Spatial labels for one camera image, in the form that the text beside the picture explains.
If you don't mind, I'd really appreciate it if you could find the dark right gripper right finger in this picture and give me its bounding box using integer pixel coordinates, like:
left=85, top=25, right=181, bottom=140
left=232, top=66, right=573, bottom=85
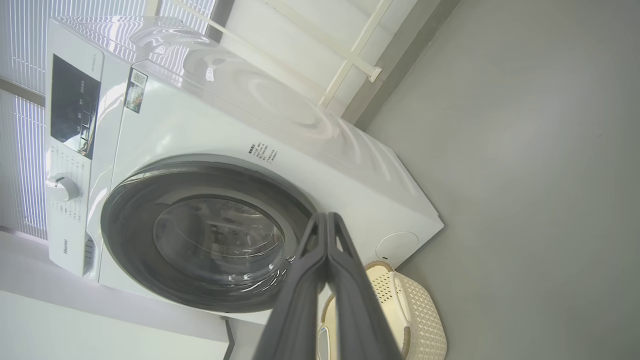
left=327, top=212, right=403, bottom=360

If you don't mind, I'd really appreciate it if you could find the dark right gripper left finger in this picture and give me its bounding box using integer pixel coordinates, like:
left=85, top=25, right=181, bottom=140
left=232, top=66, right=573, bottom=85
left=252, top=212, right=328, bottom=360

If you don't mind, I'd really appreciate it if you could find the round dark washing machine door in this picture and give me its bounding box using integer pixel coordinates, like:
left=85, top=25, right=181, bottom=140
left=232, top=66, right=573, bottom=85
left=100, top=160, right=321, bottom=315

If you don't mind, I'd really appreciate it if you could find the cream perforated laundry basket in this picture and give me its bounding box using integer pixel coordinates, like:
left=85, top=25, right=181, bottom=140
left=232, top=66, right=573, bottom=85
left=317, top=260, right=447, bottom=360

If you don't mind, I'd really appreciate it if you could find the white front-load washing machine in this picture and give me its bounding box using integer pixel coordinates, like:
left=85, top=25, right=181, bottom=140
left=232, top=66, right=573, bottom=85
left=45, top=15, right=445, bottom=326

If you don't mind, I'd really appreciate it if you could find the white metal railing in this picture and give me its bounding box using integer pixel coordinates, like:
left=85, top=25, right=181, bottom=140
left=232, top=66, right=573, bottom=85
left=170, top=0, right=396, bottom=108

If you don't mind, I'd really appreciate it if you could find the white control knob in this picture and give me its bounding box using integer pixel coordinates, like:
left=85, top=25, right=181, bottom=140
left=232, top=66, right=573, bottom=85
left=46, top=174, right=81, bottom=202

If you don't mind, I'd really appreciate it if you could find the QR code sticker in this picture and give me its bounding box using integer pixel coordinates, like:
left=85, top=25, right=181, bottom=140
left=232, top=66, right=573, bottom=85
left=125, top=69, right=148, bottom=113

